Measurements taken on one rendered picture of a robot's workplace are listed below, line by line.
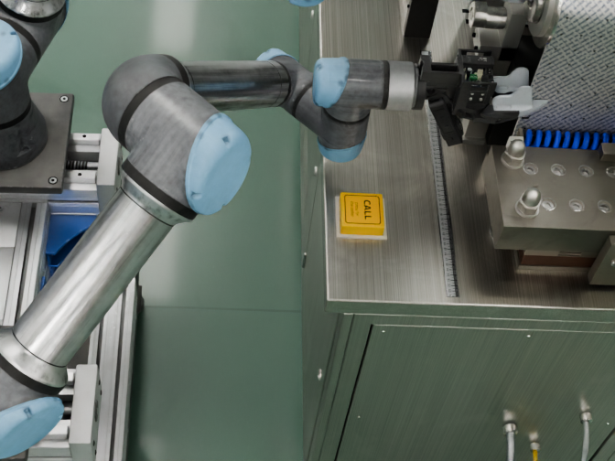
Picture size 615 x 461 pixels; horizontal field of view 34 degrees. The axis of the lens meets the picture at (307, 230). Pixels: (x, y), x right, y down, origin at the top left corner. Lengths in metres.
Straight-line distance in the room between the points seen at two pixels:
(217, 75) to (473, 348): 0.64
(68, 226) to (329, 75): 0.64
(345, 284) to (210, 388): 0.96
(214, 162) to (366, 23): 0.80
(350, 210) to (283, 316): 0.99
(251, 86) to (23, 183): 0.48
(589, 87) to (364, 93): 0.35
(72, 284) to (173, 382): 1.21
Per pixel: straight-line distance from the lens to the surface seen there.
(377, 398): 1.90
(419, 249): 1.66
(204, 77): 1.47
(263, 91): 1.58
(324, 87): 1.54
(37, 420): 1.38
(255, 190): 2.83
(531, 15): 1.56
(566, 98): 1.65
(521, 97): 1.61
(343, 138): 1.62
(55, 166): 1.84
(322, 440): 2.05
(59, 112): 1.93
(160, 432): 2.46
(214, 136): 1.26
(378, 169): 1.75
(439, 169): 1.77
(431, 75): 1.55
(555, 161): 1.66
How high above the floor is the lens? 2.24
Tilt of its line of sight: 54 degrees down
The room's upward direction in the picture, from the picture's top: 8 degrees clockwise
